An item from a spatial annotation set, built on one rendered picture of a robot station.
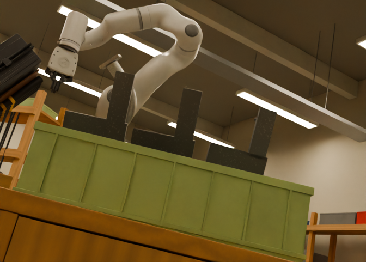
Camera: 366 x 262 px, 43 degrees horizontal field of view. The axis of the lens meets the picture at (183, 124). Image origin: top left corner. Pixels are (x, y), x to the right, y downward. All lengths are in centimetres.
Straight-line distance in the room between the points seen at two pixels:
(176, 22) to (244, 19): 521
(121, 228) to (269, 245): 33
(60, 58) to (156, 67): 36
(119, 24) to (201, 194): 104
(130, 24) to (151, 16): 9
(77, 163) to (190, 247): 30
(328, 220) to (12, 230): 635
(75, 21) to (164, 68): 39
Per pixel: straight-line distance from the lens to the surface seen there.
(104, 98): 166
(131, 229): 85
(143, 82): 177
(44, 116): 503
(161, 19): 189
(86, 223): 84
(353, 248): 738
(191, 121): 108
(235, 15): 695
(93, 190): 98
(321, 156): 832
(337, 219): 690
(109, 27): 187
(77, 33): 186
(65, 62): 182
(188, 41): 179
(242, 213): 100
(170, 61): 181
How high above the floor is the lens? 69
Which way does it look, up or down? 20 degrees up
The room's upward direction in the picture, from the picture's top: 13 degrees clockwise
